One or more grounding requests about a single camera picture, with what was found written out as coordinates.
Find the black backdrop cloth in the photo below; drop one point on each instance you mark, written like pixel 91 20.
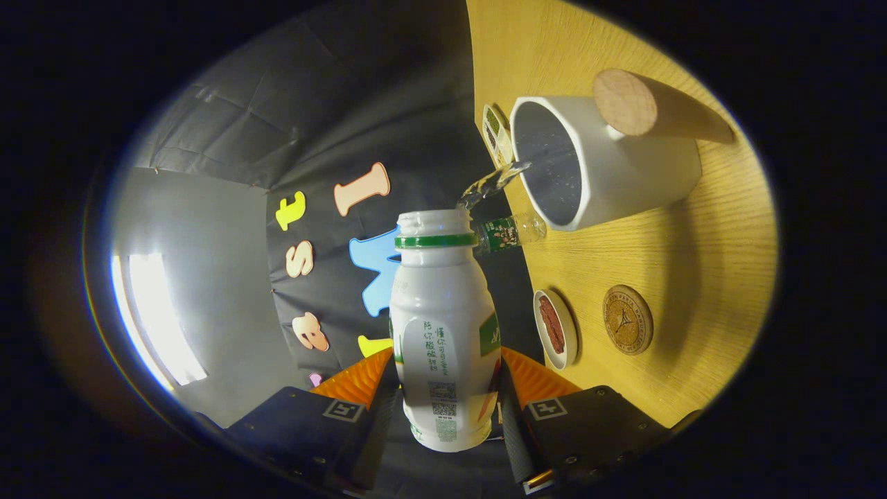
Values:
pixel 346 104

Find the round cork coaster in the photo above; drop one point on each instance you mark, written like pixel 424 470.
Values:
pixel 627 320

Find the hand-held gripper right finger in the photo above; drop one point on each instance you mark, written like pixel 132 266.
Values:
pixel 516 433

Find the red meat slices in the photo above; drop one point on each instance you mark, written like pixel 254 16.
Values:
pixel 551 324

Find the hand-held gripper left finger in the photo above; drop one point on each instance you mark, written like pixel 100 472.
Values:
pixel 298 430

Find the round white plate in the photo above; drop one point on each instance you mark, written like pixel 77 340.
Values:
pixel 569 333

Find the clear plastic water bottle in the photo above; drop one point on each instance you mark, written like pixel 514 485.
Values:
pixel 500 233

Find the wooden table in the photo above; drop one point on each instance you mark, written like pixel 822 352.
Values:
pixel 693 277

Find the ceiling light panel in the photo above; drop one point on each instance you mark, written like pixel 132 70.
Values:
pixel 163 326

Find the white juice bottle green label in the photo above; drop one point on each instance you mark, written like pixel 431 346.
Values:
pixel 443 312

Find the white divided tray of beans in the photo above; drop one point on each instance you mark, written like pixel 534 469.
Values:
pixel 495 132

